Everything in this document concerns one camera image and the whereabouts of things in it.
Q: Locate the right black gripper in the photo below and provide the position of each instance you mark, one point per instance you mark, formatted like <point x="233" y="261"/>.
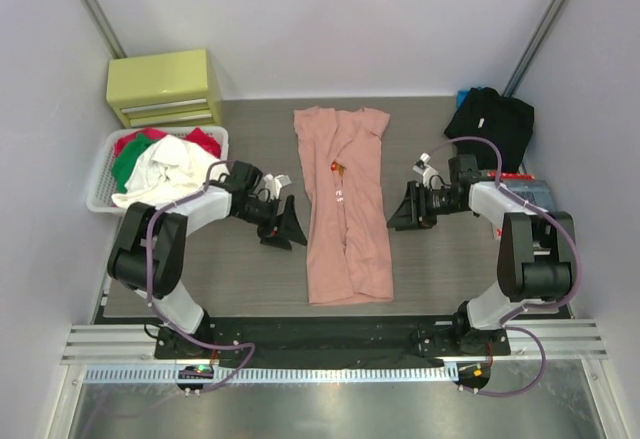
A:
<point x="414" y="213"/>

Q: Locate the red green garment in basket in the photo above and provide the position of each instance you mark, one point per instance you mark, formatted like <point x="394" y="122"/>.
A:
<point x="128" y="149"/>

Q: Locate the right aluminium corner post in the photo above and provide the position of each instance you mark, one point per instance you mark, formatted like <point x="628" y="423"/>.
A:
<point x="541" y="34"/>

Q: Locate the white t-shirt in basket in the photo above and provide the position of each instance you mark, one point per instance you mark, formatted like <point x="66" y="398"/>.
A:
<point x="168" y="170"/>

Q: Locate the aluminium corner post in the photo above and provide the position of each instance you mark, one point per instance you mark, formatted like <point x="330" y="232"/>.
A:
<point x="541" y="34"/>
<point x="104" y="28"/>

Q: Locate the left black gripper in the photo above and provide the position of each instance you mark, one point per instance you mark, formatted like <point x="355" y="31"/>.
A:
<point x="285" y="222"/>

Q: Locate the aluminium frame rail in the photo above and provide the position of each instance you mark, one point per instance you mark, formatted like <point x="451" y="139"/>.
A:
<point x="565" y="339"/>

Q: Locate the slotted cable duct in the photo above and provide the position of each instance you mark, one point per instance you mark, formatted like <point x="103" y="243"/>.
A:
<point x="204" y="375"/>

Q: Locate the yellow-green drawer box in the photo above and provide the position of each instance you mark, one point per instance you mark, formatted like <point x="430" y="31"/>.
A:
<point x="170" y="89"/>

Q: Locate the blue folded garment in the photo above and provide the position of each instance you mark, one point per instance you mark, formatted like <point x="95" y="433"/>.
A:
<point x="461" y="97"/>

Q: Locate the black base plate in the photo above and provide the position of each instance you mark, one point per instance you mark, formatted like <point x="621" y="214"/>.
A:
<point x="357" y="342"/>

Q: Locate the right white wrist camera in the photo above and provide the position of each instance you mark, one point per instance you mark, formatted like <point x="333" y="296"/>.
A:
<point x="427" y="172"/>

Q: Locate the white plastic basket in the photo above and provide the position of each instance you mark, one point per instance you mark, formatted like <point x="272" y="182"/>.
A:
<point x="102" y="185"/>

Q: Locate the left aluminium corner post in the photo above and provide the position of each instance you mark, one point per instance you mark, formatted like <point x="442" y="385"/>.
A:
<point x="104" y="28"/>

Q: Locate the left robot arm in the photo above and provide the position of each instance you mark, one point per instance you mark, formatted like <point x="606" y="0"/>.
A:
<point x="149" y="250"/>

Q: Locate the pink printed t-shirt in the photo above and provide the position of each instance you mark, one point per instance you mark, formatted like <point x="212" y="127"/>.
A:
<point x="348" y="254"/>

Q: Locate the black folded t-shirt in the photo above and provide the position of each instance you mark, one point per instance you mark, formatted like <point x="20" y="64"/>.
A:
<point x="505" y="121"/>

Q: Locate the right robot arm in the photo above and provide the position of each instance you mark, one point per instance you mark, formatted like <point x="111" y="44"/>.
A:
<point x="536" y="263"/>

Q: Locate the dark blue book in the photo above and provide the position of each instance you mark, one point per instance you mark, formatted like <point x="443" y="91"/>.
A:
<point x="536" y="192"/>

